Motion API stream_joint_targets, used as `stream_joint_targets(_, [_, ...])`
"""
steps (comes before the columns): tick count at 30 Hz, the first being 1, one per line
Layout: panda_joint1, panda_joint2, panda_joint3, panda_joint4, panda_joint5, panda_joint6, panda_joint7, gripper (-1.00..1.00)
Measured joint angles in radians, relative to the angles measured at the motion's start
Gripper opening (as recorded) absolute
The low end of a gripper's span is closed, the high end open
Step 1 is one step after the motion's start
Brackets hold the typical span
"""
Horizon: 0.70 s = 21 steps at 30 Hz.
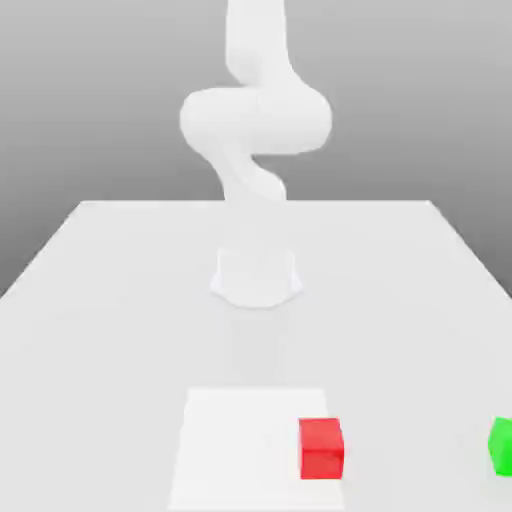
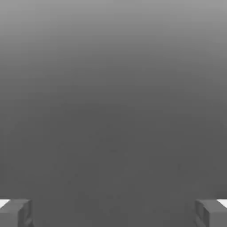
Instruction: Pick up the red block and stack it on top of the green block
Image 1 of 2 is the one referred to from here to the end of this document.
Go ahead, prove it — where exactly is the small red cube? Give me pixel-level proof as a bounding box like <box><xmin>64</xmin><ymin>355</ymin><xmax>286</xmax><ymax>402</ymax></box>
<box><xmin>297</xmin><ymin>416</ymin><xmax>346</xmax><ymax>481</ymax></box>

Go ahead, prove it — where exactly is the small green cube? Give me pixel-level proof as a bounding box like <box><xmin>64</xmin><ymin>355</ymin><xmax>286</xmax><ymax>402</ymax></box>
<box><xmin>486</xmin><ymin>415</ymin><xmax>512</xmax><ymax>478</ymax></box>

